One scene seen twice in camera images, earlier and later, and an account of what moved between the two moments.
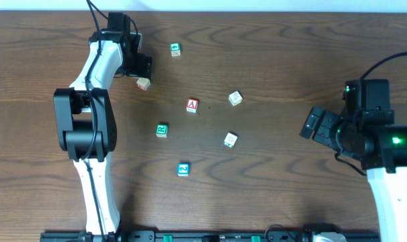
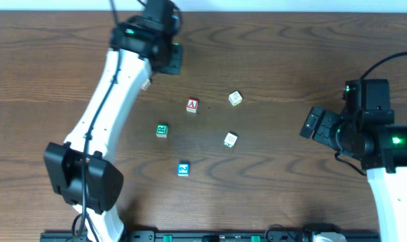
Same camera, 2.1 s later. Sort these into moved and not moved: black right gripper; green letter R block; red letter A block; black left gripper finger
Moved: black left gripper finger
Not moved: black right gripper; green letter R block; red letter A block
